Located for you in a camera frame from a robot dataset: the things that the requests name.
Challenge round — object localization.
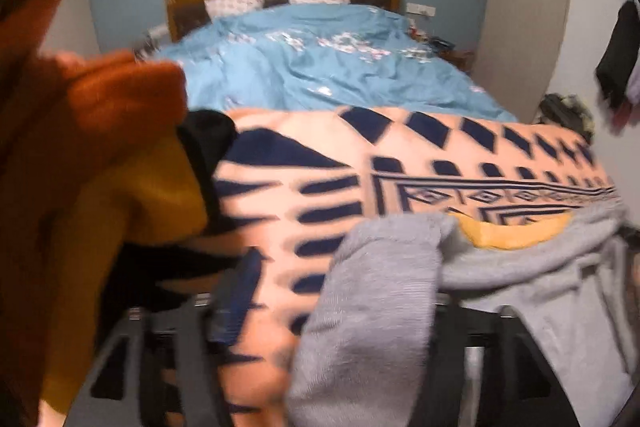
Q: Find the grey purple yellow knit cardigan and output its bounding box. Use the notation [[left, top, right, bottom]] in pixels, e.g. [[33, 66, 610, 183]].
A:
[[285, 202, 639, 426]]

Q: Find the mustard yellow folded garment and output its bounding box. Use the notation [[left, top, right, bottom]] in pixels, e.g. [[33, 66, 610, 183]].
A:
[[40, 133, 207, 424]]

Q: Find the orange navy patterned blanket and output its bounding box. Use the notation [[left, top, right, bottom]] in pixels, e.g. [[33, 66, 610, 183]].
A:
[[184, 107, 618, 426]]

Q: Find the lilac hanging jacket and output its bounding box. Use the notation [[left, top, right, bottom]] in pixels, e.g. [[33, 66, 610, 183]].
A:
[[612, 64, 640, 134]]

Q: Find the orange folded garment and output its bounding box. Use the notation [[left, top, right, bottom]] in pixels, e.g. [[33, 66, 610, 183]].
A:
[[1, 0, 186, 426]]

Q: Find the wooden nightstand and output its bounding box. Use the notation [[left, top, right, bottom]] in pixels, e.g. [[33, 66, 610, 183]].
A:
[[409, 26, 475, 75]]

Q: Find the black hanging coat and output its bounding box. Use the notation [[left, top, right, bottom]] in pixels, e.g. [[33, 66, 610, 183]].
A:
[[596, 0, 640, 109]]

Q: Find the blue floral duvet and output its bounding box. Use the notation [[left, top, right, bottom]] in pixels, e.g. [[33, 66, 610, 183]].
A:
[[154, 4, 516, 122]]

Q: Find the clothes pile by wall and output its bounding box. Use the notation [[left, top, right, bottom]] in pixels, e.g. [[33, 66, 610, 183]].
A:
[[535, 93, 596, 144]]

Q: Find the white wall socket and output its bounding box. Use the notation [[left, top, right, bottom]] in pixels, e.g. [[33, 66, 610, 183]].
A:
[[406, 2, 436, 17]]

